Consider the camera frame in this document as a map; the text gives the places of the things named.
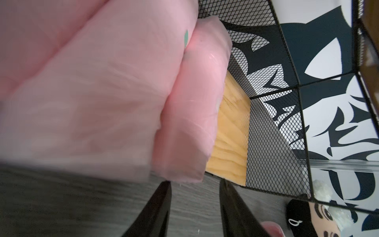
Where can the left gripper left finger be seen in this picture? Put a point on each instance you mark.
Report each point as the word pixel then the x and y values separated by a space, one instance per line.
pixel 154 218

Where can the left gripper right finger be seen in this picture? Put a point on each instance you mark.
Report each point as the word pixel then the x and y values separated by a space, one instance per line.
pixel 237 219

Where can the cartoon boy plush doll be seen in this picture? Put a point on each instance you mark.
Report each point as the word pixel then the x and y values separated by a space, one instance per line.
pixel 308 219

